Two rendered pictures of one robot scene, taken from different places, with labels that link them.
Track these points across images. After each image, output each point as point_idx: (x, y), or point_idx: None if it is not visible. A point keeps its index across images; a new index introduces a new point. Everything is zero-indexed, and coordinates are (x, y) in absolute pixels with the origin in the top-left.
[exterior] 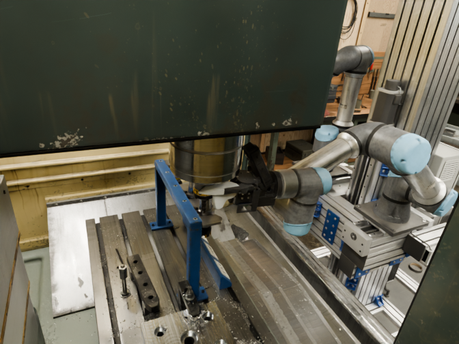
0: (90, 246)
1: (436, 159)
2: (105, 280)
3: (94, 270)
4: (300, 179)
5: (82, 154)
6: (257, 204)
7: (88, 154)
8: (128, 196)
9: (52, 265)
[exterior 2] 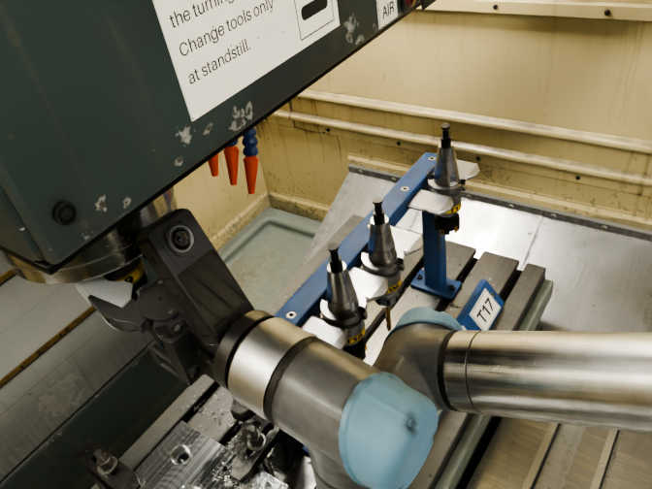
0: (311, 260)
1: None
2: None
3: (276, 301)
4: (276, 388)
5: (402, 99)
6: (210, 374)
7: (409, 101)
8: (468, 202)
9: (305, 260)
